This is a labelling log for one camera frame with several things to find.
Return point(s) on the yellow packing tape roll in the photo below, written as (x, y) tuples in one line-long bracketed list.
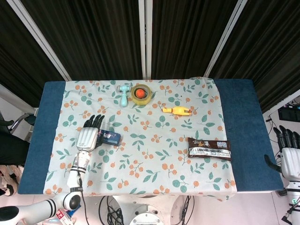
[(134, 99)]

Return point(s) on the black pleated curtain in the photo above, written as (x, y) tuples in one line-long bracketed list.
[(98, 35)]

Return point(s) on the office chair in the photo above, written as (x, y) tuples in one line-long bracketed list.
[(29, 119)]

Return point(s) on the small orange ball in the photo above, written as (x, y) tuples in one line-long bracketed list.
[(140, 93)]

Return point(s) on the yellow rubber chicken toy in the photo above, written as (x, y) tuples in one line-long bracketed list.
[(178, 110)]

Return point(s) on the red and white carton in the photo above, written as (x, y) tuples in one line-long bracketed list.
[(61, 216)]

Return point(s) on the blue fabric table cover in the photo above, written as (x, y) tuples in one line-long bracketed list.
[(246, 117)]

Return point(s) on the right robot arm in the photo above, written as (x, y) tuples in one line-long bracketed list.
[(294, 194)]

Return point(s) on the black monitor screen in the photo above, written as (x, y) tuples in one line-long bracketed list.
[(289, 114)]

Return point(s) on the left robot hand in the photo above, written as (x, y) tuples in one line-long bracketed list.
[(87, 139)]

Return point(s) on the floral print tablecloth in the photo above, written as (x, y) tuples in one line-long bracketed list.
[(164, 140)]

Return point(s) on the teal toy hammer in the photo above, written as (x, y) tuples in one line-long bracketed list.
[(123, 99)]

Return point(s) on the blue eyeglasses box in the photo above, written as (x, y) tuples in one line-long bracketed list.
[(111, 138)]

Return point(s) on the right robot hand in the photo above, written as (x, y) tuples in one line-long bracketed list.
[(291, 161)]

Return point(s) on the white frame post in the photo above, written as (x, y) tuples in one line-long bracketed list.
[(39, 39), (145, 39), (225, 39)]

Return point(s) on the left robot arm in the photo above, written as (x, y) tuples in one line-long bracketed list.
[(73, 178)]

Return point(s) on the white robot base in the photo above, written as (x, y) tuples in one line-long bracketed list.
[(145, 216)]

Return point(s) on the brown snack packet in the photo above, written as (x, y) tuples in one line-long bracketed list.
[(208, 150)]

